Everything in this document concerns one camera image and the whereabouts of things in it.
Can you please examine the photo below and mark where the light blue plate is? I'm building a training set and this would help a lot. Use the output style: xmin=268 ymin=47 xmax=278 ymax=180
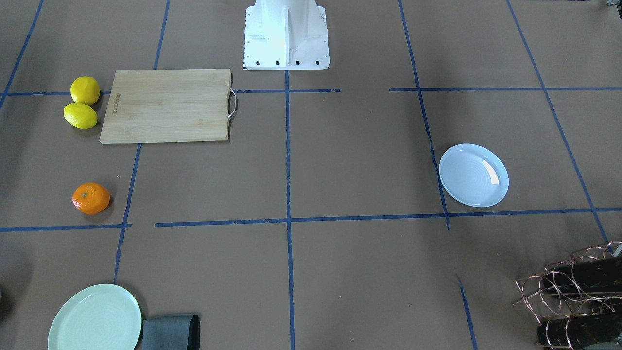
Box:
xmin=438 ymin=143 xmax=510 ymax=208

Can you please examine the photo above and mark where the light green plate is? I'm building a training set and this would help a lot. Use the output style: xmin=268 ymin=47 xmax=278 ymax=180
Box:
xmin=47 ymin=284 xmax=142 ymax=350

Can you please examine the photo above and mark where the wooden cutting board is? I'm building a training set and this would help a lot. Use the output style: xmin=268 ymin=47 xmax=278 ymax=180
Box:
xmin=100 ymin=69 xmax=237 ymax=144

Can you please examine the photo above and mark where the grey folded cloth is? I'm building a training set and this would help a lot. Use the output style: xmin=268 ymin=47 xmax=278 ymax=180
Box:
xmin=141 ymin=313 xmax=200 ymax=350

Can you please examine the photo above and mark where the orange mandarin fruit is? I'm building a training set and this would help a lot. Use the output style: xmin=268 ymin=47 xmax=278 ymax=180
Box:
xmin=71 ymin=182 xmax=111 ymax=215

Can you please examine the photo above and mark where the lower yellow lemon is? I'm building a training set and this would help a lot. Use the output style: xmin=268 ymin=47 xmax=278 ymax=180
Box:
xmin=64 ymin=102 xmax=98 ymax=129

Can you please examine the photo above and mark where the yellow lemon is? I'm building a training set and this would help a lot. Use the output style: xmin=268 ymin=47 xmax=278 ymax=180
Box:
xmin=69 ymin=77 xmax=102 ymax=105
xmin=64 ymin=102 xmax=98 ymax=129

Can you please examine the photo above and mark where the upper yellow lemon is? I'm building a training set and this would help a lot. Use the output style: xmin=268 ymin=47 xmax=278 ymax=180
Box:
xmin=69 ymin=77 xmax=102 ymax=105

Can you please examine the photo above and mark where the lower black bottle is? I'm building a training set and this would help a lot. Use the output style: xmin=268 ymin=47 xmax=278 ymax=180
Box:
xmin=536 ymin=313 xmax=622 ymax=350

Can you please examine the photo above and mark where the black bottle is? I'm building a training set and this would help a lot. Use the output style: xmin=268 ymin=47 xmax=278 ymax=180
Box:
xmin=541 ymin=256 xmax=622 ymax=298
xmin=536 ymin=313 xmax=622 ymax=350

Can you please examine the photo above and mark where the upper black bottle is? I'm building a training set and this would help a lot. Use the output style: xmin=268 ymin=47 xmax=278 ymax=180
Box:
xmin=541 ymin=256 xmax=622 ymax=298

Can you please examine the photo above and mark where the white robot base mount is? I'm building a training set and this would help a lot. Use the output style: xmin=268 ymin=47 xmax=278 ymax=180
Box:
xmin=243 ymin=0 xmax=331 ymax=70

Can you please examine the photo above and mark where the copper wire rack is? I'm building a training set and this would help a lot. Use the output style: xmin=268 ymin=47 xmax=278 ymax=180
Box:
xmin=515 ymin=241 xmax=622 ymax=350

